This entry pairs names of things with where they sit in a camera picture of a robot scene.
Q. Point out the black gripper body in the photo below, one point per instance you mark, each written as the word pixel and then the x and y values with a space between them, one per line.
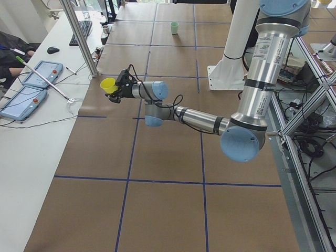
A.
pixel 126 91

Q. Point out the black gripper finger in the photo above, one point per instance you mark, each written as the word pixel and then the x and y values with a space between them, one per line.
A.
pixel 115 99
pixel 112 95

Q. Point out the yellow plastic cup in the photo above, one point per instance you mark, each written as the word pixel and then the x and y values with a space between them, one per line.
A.
pixel 109 85

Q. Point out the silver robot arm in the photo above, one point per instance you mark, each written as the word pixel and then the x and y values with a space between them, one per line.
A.
pixel 243 134

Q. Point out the silver metal cup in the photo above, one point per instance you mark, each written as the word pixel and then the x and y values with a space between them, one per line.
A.
pixel 105 29

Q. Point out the green plastic cup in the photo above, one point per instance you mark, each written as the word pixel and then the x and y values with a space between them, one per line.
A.
pixel 174 28

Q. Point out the long metal grabber stick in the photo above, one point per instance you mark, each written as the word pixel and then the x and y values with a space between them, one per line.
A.
pixel 69 100

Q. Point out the upper blue teach pendant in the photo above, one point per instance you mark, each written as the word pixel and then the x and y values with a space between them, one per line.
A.
pixel 48 69

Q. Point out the blue teach pendant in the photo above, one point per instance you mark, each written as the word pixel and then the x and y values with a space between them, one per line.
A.
pixel 24 103
pixel 48 69

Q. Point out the black computer mouse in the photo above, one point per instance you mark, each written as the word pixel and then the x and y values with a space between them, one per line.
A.
pixel 52 50

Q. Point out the lower blue teach pendant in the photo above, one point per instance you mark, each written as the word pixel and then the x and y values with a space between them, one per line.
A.
pixel 24 103

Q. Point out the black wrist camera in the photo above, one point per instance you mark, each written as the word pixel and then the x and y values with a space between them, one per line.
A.
pixel 125 79

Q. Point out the aluminium frame post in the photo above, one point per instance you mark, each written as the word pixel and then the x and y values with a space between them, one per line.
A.
pixel 74 24

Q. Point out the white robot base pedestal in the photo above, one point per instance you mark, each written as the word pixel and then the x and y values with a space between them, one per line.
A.
pixel 228 74

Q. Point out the aluminium side frame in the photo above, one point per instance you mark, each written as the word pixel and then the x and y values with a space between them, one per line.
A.
pixel 302 121

